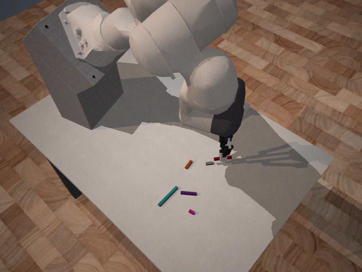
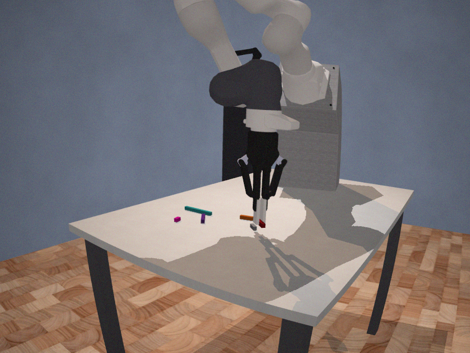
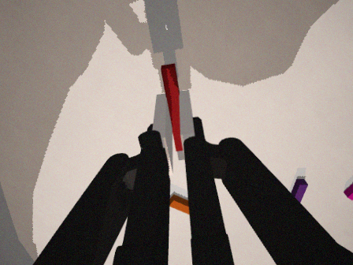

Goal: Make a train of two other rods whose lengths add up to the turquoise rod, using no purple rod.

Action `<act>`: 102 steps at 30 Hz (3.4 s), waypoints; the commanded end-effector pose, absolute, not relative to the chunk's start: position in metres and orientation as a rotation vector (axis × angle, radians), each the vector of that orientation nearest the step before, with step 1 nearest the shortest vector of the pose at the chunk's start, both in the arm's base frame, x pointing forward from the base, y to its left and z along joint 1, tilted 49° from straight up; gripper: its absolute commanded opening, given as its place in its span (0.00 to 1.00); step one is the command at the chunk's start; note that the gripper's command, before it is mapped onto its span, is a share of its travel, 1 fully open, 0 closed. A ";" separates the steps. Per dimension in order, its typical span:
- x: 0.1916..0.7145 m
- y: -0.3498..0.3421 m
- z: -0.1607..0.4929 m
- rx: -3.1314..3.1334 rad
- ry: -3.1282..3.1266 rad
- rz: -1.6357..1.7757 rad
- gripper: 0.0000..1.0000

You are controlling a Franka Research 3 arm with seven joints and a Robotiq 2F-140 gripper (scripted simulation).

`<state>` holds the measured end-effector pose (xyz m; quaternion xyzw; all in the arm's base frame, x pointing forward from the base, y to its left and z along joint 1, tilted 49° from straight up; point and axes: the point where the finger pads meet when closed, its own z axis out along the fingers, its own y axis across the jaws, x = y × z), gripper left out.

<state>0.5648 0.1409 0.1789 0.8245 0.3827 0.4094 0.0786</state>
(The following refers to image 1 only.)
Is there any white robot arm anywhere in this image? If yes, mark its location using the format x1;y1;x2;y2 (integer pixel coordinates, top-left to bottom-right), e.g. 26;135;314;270
59;0;250;138

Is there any turquoise rod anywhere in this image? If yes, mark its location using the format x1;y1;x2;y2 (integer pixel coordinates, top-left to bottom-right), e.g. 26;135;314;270
158;186;178;207

